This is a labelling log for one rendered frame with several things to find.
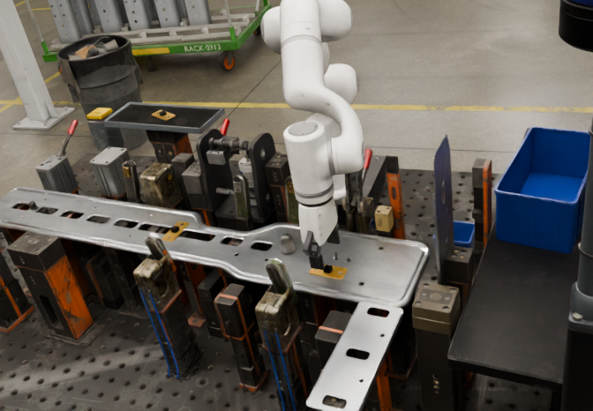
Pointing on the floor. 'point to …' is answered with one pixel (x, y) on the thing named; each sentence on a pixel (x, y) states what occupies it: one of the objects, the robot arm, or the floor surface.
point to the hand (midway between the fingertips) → (325, 251)
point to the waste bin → (103, 78)
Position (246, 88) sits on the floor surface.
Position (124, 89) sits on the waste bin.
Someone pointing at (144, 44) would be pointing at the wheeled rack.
